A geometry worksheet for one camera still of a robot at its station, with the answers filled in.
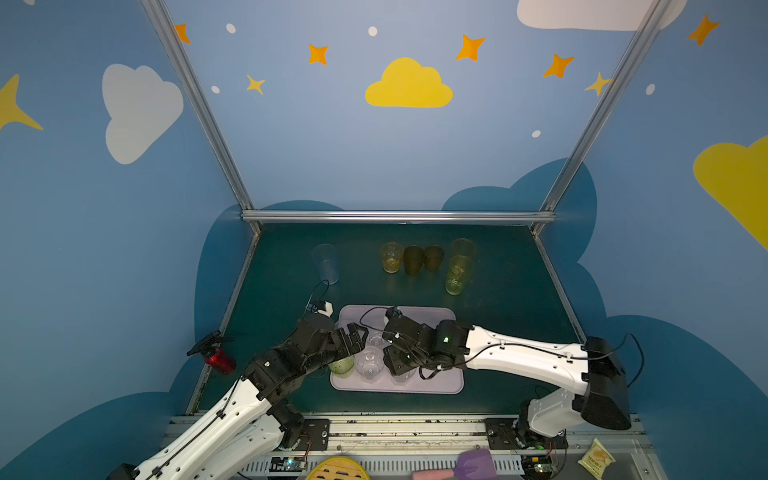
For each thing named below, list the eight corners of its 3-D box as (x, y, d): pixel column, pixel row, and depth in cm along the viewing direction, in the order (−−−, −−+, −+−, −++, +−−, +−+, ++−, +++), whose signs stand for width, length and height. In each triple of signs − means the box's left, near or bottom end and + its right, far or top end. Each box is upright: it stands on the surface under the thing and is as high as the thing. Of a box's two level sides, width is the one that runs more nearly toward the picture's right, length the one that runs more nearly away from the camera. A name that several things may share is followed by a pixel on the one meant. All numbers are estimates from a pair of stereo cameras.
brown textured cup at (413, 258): (403, 279, 112) (405, 259, 103) (402, 266, 116) (404, 246, 107) (421, 279, 112) (425, 259, 103) (420, 266, 116) (423, 246, 107)
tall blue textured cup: (317, 285, 105) (309, 260, 95) (320, 269, 110) (313, 244, 99) (339, 285, 105) (334, 261, 95) (341, 269, 110) (336, 244, 99)
